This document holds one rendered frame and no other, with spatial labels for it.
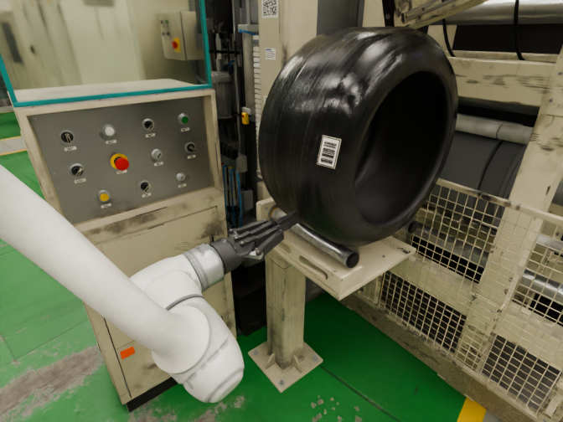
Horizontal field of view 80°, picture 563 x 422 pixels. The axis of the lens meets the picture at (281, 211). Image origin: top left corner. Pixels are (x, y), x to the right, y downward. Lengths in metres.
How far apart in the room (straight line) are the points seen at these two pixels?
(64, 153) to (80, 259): 0.71
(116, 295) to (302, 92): 0.53
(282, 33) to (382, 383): 1.51
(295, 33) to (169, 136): 0.52
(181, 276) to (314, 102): 0.44
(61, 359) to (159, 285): 1.50
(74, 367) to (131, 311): 1.57
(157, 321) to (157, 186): 0.80
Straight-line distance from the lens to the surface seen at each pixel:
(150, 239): 1.26
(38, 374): 2.12
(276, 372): 1.77
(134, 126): 1.18
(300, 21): 1.09
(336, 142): 0.69
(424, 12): 1.23
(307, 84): 0.77
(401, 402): 1.78
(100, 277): 0.48
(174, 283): 0.67
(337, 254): 0.92
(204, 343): 0.57
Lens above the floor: 1.44
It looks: 28 degrees down
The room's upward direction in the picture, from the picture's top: straight up
